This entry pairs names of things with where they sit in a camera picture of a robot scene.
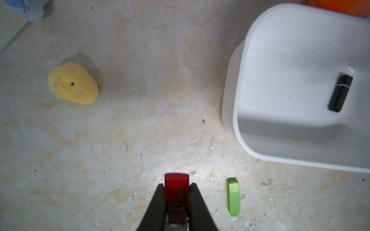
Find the dark red swivel usb drive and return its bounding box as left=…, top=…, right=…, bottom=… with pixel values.
left=164, top=173, right=190, bottom=231

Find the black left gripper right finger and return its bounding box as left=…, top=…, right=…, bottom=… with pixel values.
left=188, top=183, right=218, bottom=231

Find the orange tiger toy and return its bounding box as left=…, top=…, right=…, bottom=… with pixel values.
left=308, top=0, right=370, bottom=18

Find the green usb drive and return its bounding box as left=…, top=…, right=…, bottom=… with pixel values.
left=227, top=178, right=241, bottom=217

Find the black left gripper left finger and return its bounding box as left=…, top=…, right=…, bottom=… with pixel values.
left=136, top=184, right=166, bottom=231

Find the white storage box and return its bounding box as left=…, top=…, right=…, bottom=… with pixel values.
left=222, top=3, right=370, bottom=173

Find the yellow chick toy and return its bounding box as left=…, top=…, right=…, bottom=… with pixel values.
left=47, top=62, right=99, bottom=105

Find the light blue drawer cabinet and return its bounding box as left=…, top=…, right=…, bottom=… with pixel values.
left=1, top=0, right=49, bottom=51

